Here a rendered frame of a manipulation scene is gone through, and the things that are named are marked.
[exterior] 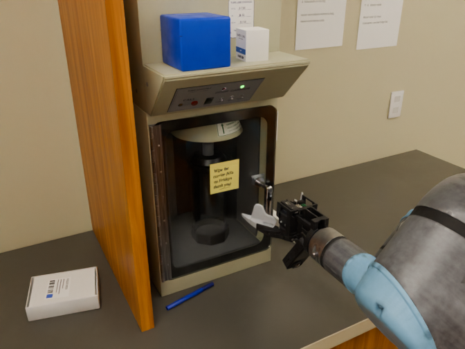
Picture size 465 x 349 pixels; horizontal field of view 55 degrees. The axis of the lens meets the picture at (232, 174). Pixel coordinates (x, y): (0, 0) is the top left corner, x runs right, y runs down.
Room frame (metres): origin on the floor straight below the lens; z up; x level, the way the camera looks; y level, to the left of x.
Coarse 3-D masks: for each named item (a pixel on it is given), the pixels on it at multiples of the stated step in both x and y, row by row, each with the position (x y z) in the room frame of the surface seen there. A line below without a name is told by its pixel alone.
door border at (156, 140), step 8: (160, 128) 0.88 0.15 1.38; (160, 136) 0.88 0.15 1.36; (152, 144) 0.86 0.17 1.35; (160, 144) 0.88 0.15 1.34; (160, 152) 0.88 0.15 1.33; (160, 160) 0.88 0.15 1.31; (152, 168) 0.87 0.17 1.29; (160, 168) 0.87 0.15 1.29; (160, 176) 0.87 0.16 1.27; (160, 184) 0.87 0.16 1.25; (160, 192) 0.87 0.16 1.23; (160, 200) 0.87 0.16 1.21; (160, 208) 0.87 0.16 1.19; (160, 216) 0.87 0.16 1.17; (160, 232) 0.87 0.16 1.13; (168, 232) 0.88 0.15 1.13; (168, 240) 0.88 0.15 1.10; (160, 248) 0.86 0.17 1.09; (168, 248) 0.88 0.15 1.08; (168, 256) 0.88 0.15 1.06; (168, 264) 0.88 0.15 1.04; (168, 272) 0.88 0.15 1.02
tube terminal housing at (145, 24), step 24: (144, 0) 0.88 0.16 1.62; (168, 0) 0.91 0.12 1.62; (192, 0) 0.93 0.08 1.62; (216, 0) 0.95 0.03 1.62; (264, 0) 1.01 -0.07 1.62; (144, 24) 0.88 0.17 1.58; (264, 24) 1.01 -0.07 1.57; (144, 48) 0.88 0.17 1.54; (144, 96) 0.88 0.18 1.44; (144, 120) 0.89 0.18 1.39; (144, 144) 0.91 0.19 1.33; (144, 168) 0.92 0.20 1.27; (144, 192) 0.94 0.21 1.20; (144, 216) 0.95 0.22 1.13; (240, 264) 0.98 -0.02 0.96; (168, 288) 0.89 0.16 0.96
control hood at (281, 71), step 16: (144, 64) 0.88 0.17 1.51; (160, 64) 0.87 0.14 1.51; (240, 64) 0.87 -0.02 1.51; (256, 64) 0.87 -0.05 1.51; (272, 64) 0.89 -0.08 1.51; (288, 64) 0.90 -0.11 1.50; (304, 64) 0.92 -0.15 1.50; (144, 80) 0.87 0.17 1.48; (160, 80) 0.79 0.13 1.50; (176, 80) 0.79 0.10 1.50; (192, 80) 0.81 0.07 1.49; (208, 80) 0.83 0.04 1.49; (224, 80) 0.85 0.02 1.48; (240, 80) 0.87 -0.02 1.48; (272, 80) 0.92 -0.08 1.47; (288, 80) 0.95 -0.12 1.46; (160, 96) 0.81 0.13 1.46; (256, 96) 0.95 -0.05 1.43; (272, 96) 0.98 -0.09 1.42; (160, 112) 0.86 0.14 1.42; (176, 112) 0.88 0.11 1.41
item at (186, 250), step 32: (192, 128) 0.91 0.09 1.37; (224, 128) 0.95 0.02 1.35; (256, 128) 0.99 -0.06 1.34; (192, 160) 0.91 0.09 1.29; (224, 160) 0.95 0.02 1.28; (256, 160) 0.99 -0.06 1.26; (192, 192) 0.91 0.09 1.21; (224, 192) 0.95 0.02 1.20; (256, 192) 0.99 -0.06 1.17; (192, 224) 0.91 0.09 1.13; (224, 224) 0.95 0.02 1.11; (192, 256) 0.91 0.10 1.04; (224, 256) 0.95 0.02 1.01
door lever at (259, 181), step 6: (258, 180) 0.99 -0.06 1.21; (258, 186) 0.99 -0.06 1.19; (264, 186) 0.96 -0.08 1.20; (270, 186) 0.95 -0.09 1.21; (264, 192) 0.96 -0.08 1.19; (270, 192) 0.95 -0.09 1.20; (264, 198) 0.95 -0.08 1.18; (270, 198) 0.95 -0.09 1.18; (264, 204) 0.95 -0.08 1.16; (270, 204) 0.95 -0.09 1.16; (270, 210) 0.95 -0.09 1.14
